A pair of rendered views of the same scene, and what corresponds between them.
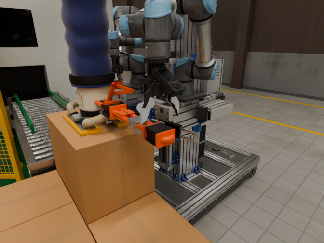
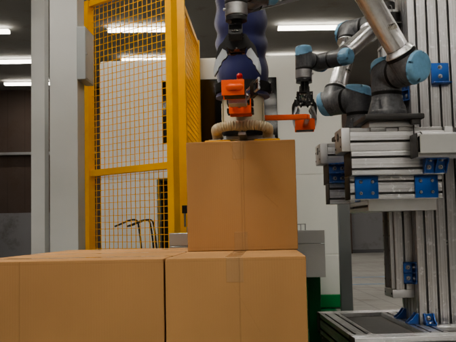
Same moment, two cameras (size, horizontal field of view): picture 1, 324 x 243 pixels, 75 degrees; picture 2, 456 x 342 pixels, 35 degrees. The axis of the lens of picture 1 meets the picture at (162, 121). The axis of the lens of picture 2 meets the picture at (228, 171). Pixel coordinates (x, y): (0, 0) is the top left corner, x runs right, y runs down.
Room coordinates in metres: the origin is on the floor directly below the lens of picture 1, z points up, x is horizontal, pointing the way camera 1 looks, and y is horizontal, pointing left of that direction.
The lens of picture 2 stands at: (-1.15, -1.49, 0.62)
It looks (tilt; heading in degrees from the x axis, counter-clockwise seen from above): 5 degrees up; 40
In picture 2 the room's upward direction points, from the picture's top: 1 degrees counter-clockwise
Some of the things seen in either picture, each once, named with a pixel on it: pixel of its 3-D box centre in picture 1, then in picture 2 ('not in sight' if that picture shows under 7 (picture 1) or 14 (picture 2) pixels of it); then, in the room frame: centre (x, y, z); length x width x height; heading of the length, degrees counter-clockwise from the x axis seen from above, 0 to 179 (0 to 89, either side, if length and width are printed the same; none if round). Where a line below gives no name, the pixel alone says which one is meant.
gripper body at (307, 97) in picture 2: (115, 64); (304, 93); (1.51, 0.32, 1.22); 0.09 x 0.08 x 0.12; 37
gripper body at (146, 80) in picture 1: (156, 77); (237, 36); (0.68, 0.02, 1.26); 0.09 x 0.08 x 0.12; 37
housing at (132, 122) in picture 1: (139, 124); (237, 98); (0.76, 0.09, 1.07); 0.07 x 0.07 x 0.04; 37
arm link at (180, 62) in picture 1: (185, 68); (387, 74); (1.39, -0.15, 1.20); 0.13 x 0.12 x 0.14; 67
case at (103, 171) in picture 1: (98, 151); (243, 198); (1.14, 0.38, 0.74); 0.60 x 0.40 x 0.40; 38
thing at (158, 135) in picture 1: (158, 134); (233, 89); (0.65, 0.01, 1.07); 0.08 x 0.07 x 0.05; 37
